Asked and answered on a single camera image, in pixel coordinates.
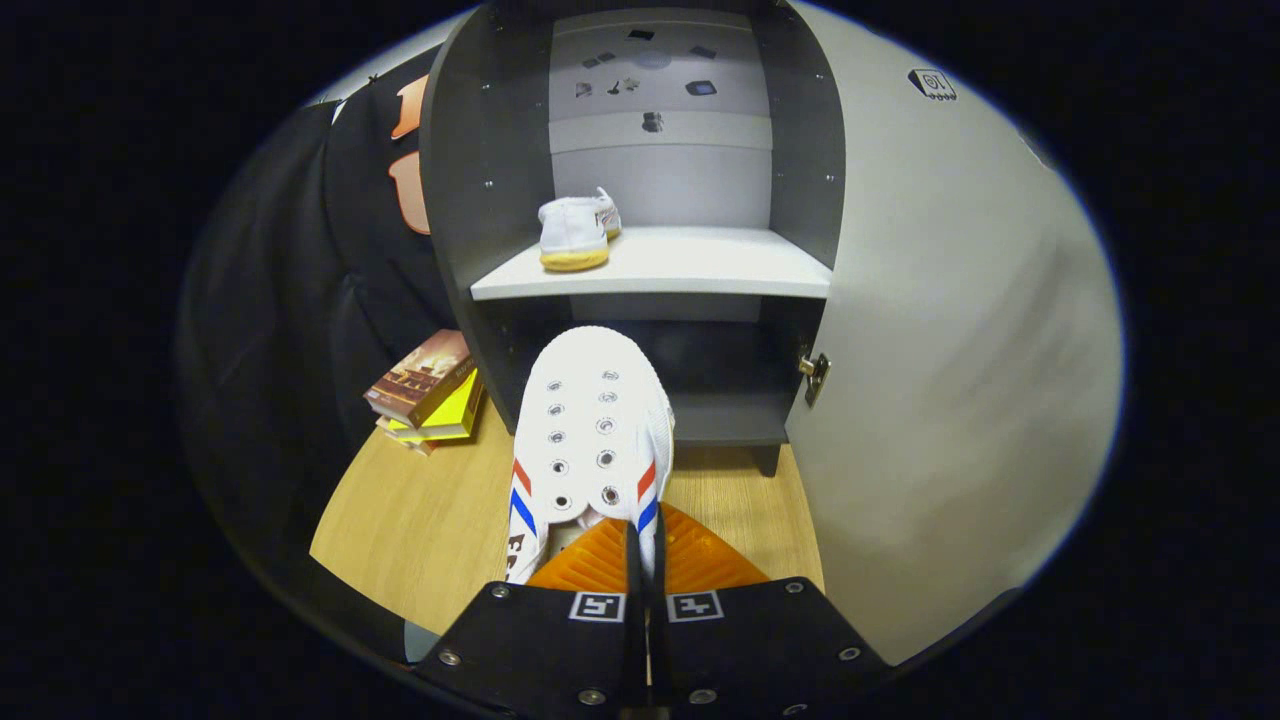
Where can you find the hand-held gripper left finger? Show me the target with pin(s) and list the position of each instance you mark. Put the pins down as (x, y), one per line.
(632, 640)

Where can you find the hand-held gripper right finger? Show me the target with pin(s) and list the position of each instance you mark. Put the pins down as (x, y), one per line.
(660, 640)

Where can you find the white striped canvas shoe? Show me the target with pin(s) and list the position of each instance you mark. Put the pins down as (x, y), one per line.
(572, 232)
(590, 420)

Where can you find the beige shoe cabinet door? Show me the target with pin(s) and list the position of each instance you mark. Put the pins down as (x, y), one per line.
(950, 350)

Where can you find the dark grey shoe cabinet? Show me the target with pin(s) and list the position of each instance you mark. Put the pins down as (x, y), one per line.
(480, 150)

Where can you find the brass door hinge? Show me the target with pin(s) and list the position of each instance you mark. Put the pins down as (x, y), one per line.
(815, 378)

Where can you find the pale cabinet shelf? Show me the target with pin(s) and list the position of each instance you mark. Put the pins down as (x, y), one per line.
(680, 262)

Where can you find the yellow book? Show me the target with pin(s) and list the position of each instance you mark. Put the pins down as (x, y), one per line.
(455, 412)

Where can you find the thin tan book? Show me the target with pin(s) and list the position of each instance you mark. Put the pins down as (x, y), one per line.
(405, 440)

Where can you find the brown book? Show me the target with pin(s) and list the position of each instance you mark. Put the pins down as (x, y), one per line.
(420, 375)

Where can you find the black backdrop cloth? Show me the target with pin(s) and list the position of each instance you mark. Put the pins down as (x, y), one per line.
(270, 300)

